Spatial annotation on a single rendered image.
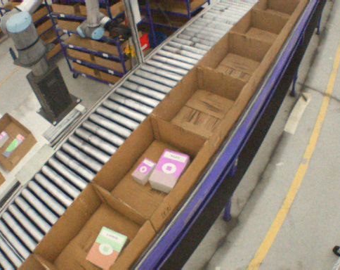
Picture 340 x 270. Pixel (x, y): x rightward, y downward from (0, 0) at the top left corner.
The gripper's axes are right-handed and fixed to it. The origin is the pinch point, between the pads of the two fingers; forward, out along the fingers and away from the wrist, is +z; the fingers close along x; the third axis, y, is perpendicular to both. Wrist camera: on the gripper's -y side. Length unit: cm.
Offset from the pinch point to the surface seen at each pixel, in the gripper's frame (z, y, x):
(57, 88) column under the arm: -8, 16, 57
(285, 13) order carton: 74, -52, -92
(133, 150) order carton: 56, -20, 77
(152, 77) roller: 31.4, 8.0, 9.3
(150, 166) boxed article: 66, -23, 79
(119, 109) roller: 31, 13, 41
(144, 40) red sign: 7.4, 3.9, -11.4
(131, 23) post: -0.1, -16.0, 5.0
